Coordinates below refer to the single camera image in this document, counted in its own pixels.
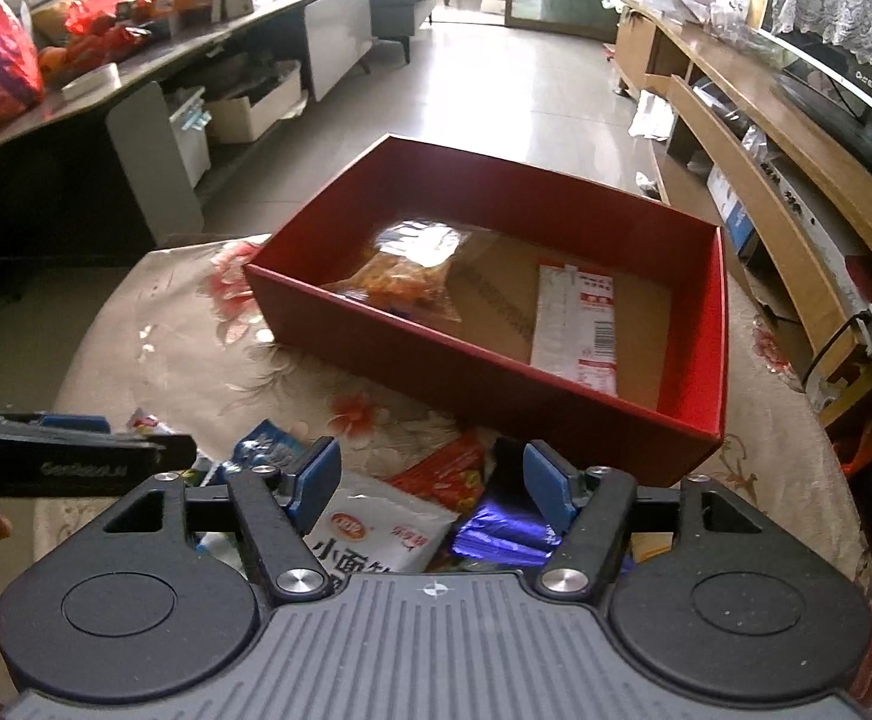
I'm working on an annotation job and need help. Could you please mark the clear plastic bags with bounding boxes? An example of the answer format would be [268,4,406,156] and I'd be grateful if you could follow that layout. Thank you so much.
[708,0,761,40]

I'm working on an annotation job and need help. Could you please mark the cardboard box under shelf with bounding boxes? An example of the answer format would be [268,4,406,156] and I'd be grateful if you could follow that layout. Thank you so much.
[202,60,309,145]

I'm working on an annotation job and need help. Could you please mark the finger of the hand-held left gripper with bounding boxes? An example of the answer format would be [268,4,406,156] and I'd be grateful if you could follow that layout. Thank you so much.
[0,405,115,436]
[0,427,199,500]

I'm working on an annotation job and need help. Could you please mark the red cardboard box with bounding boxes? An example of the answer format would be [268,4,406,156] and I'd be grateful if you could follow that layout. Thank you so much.
[243,133,729,487]

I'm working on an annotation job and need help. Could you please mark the white bread snack packet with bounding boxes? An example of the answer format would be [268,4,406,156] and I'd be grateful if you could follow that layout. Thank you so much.
[305,469,459,577]

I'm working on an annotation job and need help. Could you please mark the floral tablecloth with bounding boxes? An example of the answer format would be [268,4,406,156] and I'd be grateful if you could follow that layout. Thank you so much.
[35,236,872,616]

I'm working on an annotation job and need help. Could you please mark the red snack packet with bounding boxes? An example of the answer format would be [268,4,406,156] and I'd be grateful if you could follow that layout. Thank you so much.
[387,431,491,515]

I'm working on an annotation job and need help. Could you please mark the white bag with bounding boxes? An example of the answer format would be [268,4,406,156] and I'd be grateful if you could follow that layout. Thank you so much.
[627,94,678,142]

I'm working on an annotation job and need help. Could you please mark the blue snack packet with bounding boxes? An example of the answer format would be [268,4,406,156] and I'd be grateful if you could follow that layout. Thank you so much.
[232,420,311,470]

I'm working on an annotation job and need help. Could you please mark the white set-top device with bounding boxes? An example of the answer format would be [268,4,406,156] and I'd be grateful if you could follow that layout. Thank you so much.
[769,157,872,365]

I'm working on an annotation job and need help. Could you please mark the white packet with red label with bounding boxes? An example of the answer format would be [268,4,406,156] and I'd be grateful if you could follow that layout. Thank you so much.
[530,259,621,397]

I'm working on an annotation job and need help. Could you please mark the orange red bag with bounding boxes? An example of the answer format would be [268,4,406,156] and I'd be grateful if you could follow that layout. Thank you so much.
[832,416,872,470]

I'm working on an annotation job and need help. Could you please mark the clear bag of orange snacks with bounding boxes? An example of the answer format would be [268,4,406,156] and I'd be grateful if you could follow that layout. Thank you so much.
[323,219,497,316]

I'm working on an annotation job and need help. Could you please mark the dark low table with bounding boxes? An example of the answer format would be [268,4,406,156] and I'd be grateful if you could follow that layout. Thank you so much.
[0,0,373,265]

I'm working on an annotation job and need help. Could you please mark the orange carton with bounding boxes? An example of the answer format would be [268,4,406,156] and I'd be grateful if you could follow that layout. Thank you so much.
[147,0,225,22]

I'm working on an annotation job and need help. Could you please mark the purple foil snack packet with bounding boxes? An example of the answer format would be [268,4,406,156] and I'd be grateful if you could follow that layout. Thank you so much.
[451,487,566,569]

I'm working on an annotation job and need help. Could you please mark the blue and white box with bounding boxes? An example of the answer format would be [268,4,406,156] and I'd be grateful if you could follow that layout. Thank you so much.
[706,163,757,254]

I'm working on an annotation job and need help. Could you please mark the small white and red packet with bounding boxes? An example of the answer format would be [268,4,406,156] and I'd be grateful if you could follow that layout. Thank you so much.
[127,409,191,442]

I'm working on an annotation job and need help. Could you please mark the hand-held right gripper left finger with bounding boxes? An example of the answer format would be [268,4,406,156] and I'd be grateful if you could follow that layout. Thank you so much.
[102,436,343,602]

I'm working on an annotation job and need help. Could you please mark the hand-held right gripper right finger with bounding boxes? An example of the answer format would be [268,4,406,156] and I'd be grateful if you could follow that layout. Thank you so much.
[522,441,767,602]

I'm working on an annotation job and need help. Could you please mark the black television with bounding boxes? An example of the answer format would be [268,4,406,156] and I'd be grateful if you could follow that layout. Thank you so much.
[754,0,872,192]

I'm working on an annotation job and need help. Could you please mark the wooden television cabinet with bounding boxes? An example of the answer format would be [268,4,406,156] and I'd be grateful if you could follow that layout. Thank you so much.
[616,0,872,425]

